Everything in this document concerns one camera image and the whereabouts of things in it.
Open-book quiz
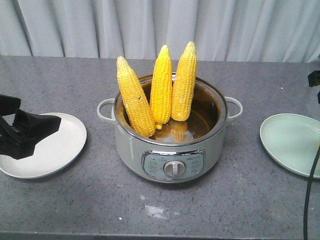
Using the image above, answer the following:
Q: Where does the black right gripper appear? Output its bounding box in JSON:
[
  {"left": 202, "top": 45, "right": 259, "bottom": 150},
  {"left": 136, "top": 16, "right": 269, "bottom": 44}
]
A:
[{"left": 307, "top": 70, "right": 320, "bottom": 104}]

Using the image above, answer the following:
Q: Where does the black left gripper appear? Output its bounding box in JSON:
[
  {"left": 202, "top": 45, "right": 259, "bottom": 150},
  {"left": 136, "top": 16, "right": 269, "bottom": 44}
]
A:
[{"left": 0, "top": 94, "right": 61, "bottom": 160}]

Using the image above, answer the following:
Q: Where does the white round plate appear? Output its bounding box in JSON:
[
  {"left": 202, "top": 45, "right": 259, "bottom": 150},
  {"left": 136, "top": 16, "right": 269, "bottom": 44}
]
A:
[{"left": 0, "top": 112, "right": 87, "bottom": 179}]

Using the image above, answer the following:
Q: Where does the green round plate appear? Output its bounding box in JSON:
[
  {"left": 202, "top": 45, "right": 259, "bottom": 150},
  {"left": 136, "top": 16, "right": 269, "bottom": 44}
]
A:
[{"left": 259, "top": 113, "right": 320, "bottom": 177}]

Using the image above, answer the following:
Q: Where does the pale yellow corn cob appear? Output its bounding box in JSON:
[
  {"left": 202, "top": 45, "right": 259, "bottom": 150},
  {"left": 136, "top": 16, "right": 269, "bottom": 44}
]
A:
[{"left": 116, "top": 56, "right": 156, "bottom": 138}]

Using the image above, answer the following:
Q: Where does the yellow corn cob with spots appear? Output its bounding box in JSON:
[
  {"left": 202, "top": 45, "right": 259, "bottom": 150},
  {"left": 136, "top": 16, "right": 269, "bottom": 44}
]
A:
[{"left": 171, "top": 41, "right": 198, "bottom": 122}]

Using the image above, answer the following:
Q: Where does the bright yellow corn cob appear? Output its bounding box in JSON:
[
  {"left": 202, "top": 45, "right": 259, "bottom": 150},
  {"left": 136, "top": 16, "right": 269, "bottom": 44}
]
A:
[{"left": 150, "top": 45, "right": 173, "bottom": 130}]

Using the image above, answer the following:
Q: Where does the white pleated curtain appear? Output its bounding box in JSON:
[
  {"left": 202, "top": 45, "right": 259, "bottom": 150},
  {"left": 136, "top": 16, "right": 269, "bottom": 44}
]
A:
[{"left": 0, "top": 0, "right": 320, "bottom": 63}]

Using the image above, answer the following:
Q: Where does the green electric cooking pot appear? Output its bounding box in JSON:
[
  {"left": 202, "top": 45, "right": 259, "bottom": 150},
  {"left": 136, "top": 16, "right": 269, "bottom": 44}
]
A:
[{"left": 97, "top": 78, "right": 243, "bottom": 184}]

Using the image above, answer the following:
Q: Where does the black cable right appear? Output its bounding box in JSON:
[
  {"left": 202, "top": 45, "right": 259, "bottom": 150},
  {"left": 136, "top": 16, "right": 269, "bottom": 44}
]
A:
[{"left": 303, "top": 147, "right": 320, "bottom": 240}]

